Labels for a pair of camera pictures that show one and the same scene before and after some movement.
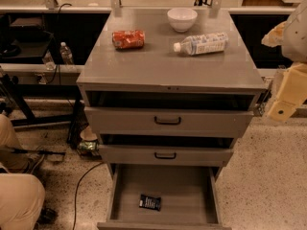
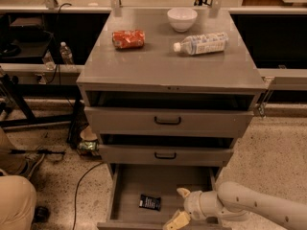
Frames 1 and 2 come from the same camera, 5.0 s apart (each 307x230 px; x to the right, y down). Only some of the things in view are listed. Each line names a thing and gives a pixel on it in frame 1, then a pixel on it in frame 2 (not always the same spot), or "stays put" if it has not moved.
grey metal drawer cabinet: (168, 91) stays put
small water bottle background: (66, 54) stays put
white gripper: (295, 39) -> (194, 204)
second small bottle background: (49, 61) stays put
